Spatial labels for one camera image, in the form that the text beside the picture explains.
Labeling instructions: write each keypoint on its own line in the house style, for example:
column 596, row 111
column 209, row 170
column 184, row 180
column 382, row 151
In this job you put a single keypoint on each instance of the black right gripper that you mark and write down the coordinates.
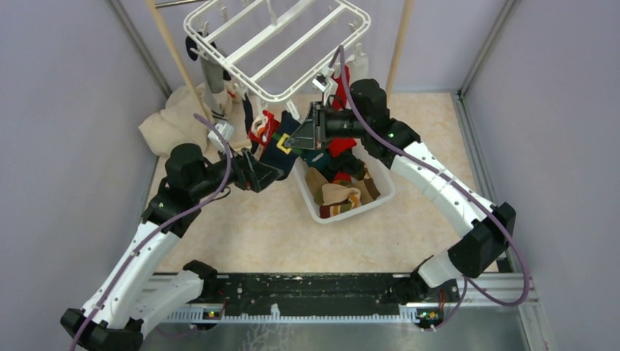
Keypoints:
column 310, row 134

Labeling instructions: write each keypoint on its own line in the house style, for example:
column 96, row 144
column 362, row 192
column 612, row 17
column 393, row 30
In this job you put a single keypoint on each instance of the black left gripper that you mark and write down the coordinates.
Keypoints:
column 248, row 170

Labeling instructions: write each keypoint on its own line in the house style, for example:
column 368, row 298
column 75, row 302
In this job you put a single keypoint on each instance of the navy buckle christmas sock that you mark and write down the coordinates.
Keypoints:
column 267, row 136

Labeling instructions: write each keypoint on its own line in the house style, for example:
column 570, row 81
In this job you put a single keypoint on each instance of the navy red sock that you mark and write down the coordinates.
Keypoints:
column 248, row 114

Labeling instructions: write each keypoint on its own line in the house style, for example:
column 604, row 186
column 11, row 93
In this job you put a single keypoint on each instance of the white plastic laundry basket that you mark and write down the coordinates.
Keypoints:
column 357, row 163

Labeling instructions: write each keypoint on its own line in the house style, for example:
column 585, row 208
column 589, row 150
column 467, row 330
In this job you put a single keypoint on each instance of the white plastic sock hanger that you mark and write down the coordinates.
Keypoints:
column 276, row 48

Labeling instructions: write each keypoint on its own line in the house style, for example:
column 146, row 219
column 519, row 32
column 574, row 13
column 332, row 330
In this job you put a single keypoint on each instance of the red plain sock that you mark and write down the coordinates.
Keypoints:
column 337, row 100

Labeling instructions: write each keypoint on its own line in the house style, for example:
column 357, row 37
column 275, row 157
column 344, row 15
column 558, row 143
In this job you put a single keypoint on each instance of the dark navy sock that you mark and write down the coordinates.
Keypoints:
column 193, row 50

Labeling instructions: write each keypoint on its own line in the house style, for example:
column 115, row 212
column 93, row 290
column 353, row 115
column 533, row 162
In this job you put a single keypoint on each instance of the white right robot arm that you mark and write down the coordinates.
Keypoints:
column 484, row 228

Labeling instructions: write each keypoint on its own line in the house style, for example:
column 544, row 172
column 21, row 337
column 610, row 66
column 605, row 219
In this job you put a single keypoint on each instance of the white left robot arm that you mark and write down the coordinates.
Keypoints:
column 116, row 317

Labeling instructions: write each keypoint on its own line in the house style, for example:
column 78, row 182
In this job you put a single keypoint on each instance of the teal sock in basket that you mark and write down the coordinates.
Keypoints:
column 318, row 159

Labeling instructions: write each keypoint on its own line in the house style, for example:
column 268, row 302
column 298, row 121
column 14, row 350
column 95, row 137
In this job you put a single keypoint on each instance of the red sock in basket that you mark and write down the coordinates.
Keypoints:
column 340, row 145

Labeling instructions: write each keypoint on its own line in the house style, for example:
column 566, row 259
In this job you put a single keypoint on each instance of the brown cloth in basket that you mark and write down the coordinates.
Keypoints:
column 369, row 192

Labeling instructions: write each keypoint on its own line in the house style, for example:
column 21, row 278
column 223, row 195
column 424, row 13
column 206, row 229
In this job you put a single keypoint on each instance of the white fluffy sock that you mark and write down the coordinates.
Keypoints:
column 358, row 64

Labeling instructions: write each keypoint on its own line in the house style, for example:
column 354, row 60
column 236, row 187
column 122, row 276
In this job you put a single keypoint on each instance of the beige crumpled cloth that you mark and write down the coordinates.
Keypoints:
column 175, row 124

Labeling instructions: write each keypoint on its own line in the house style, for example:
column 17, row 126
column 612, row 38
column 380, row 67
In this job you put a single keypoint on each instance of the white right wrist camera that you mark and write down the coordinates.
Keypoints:
column 326, row 85

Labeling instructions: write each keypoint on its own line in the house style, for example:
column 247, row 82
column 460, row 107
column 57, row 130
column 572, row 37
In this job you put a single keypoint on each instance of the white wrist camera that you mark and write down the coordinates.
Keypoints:
column 225, row 131
column 326, row 85

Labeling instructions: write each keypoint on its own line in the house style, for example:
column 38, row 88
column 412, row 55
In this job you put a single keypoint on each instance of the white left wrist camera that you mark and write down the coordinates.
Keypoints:
column 225, row 131

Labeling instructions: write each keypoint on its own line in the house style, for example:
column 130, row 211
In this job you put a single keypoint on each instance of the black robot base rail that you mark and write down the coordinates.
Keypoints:
column 308, row 298

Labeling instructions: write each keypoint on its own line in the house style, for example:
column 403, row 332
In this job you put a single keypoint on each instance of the wooden drying rack frame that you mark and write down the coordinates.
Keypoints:
column 383, row 41

